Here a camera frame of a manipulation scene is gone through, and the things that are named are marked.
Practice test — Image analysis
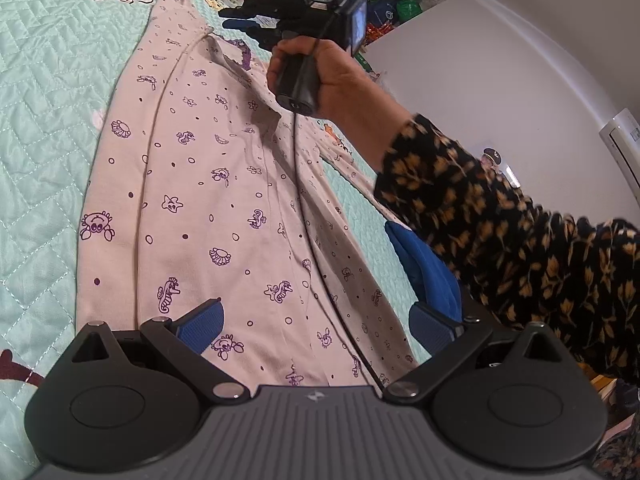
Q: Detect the person's right forearm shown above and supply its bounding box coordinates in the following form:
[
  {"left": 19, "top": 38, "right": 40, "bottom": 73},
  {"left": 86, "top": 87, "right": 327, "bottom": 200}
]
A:
[{"left": 340, "top": 95, "right": 640, "bottom": 386}]

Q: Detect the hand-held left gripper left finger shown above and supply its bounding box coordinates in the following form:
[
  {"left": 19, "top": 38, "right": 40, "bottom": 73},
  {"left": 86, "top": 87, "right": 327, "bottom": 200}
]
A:
[{"left": 46, "top": 297, "right": 251, "bottom": 405}]

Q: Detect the black cable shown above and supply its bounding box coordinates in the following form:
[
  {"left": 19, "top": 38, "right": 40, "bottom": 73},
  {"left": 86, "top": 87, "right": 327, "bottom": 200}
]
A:
[{"left": 292, "top": 110, "right": 386, "bottom": 391}]

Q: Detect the mint quilted bee bedspread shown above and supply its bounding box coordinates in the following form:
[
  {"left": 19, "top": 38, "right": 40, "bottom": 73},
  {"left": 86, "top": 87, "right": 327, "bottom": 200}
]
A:
[{"left": 0, "top": 0, "right": 436, "bottom": 480}]

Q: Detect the blue cloth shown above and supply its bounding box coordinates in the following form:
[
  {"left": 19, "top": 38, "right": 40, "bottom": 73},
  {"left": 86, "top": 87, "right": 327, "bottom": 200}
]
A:
[{"left": 384, "top": 220, "right": 463, "bottom": 323}]

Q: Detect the cream printed pajama top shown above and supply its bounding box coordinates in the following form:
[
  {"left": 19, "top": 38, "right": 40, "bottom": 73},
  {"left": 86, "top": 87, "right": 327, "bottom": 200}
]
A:
[{"left": 75, "top": 0, "right": 433, "bottom": 388}]

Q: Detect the white air conditioner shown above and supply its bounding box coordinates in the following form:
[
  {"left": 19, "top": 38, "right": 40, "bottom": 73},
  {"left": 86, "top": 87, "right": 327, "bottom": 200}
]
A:
[{"left": 599, "top": 109, "right": 640, "bottom": 186}]

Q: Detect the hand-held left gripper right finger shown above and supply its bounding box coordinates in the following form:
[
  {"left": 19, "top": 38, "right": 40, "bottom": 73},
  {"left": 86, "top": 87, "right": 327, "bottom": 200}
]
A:
[{"left": 382, "top": 302, "right": 596, "bottom": 405}]

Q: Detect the person's right hand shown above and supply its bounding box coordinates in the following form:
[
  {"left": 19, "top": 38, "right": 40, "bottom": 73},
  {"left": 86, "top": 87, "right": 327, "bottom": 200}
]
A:
[{"left": 266, "top": 37, "right": 401, "bottom": 128}]

